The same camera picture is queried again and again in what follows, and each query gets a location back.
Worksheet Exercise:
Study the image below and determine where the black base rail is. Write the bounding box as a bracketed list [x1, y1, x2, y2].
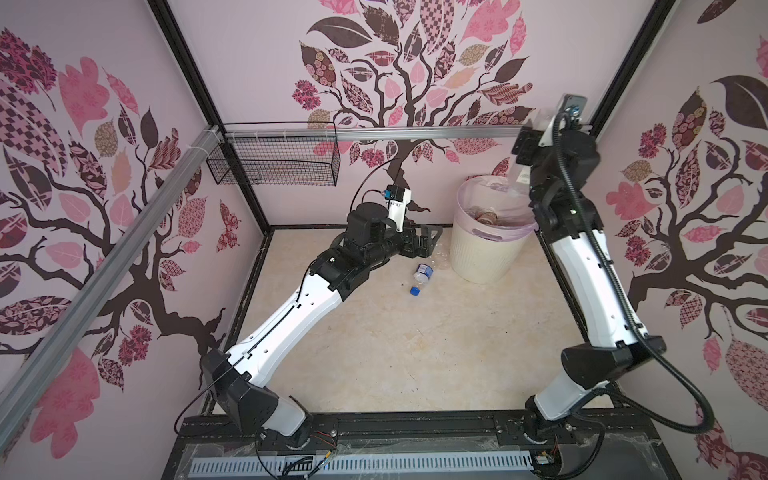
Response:
[161, 408, 681, 479]

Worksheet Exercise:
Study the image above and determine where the white bin with purple liner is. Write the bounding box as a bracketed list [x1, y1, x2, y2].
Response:
[449, 175, 537, 284]

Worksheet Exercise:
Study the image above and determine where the crushed orange coffee bottle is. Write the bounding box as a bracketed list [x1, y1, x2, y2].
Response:
[474, 209, 499, 226]

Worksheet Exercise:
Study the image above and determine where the clear bottle with white cap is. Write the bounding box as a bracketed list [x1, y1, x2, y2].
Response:
[507, 163, 531, 198]

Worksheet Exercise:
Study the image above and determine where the black corner frame post left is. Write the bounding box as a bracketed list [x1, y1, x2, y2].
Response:
[147, 0, 271, 234]

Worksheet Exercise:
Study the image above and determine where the aluminium rail on wall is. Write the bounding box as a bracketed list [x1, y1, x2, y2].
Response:
[224, 122, 593, 143]
[1, 125, 221, 448]

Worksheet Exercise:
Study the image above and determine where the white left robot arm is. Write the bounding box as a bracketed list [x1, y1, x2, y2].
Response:
[201, 221, 443, 444]

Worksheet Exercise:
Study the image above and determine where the black corrugated cable conduit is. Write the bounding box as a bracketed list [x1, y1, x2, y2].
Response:
[551, 94, 716, 435]

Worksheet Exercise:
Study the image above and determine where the black wire mesh basket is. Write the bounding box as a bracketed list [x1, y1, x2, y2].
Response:
[206, 120, 341, 187]

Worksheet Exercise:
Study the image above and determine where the black corner frame post right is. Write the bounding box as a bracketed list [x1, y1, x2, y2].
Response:
[590, 0, 678, 131]

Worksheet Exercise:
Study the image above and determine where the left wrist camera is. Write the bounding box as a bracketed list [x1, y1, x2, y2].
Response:
[383, 185, 412, 233]

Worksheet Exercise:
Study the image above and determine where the aluminium rail on left wall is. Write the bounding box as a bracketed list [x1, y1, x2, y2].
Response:
[1, 125, 221, 448]

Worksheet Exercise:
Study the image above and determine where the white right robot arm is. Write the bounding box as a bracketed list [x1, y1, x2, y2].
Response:
[512, 126, 666, 443]

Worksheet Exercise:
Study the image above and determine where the black corner frame post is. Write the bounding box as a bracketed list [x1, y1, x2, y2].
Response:
[147, 0, 271, 234]
[590, 0, 678, 131]

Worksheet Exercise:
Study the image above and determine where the aluminium rail on back wall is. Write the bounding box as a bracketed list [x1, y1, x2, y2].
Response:
[224, 122, 593, 143]

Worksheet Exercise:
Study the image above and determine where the white slotted cable duct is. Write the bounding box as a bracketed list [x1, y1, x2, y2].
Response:
[186, 451, 533, 479]

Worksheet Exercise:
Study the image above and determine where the clear bottle with blue cap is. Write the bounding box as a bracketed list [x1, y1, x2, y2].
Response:
[410, 263, 434, 296]

